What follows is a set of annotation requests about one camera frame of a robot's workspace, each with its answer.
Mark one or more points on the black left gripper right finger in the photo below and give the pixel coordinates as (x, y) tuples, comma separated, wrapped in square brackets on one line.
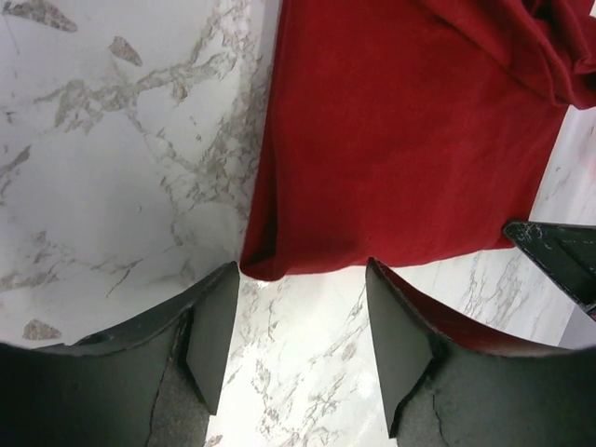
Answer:
[(449, 380)]

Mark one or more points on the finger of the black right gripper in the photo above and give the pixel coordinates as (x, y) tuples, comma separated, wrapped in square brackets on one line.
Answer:
[(563, 252)]

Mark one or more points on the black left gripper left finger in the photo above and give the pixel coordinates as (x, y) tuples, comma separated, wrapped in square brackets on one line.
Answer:
[(152, 380)]

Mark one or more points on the dark red t-shirt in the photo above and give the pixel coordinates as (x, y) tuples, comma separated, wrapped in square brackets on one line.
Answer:
[(410, 131)]

